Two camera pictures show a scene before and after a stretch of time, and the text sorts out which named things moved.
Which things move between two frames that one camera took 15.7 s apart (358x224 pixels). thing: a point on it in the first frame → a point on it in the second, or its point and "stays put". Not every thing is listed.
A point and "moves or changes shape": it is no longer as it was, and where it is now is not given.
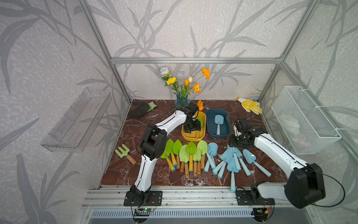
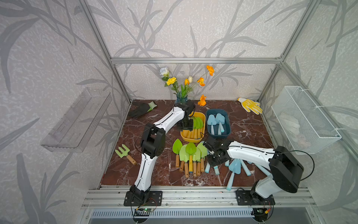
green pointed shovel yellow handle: [191, 149] stays put
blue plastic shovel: [227, 157] moves or changes shape
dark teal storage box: [225, 129] stays put
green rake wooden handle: [124, 153] stays put
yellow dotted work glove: [251, 105] stays put
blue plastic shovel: [250, 158] stays put
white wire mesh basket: [307, 129] stays put
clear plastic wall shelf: [76, 129] stays put
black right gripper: [231, 143] → [212, 164]
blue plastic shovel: [225, 160] → [248, 173]
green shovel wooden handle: [177, 149] stays put
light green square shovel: [184, 157] stays put
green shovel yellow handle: [168, 150] moves or changes shape
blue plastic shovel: [239, 154] → [211, 121]
